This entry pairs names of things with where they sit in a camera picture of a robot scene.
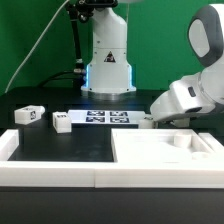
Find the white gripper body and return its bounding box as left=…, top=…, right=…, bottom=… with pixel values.
left=150, top=73, right=215, bottom=122

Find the white square tabletop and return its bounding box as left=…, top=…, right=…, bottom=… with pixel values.
left=111, top=129, right=224, bottom=164

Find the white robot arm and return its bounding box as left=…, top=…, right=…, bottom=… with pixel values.
left=81, top=1, right=224, bottom=122

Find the white marker plate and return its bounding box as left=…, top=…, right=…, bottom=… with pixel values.
left=68, top=110, right=145, bottom=125

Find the white U-shaped fence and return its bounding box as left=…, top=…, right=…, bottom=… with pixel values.
left=0, top=129, right=224, bottom=189

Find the black cable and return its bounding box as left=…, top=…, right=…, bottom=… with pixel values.
left=39, top=70, right=83, bottom=88

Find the white cable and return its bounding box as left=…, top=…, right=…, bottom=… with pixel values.
left=3, top=0, right=72, bottom=94

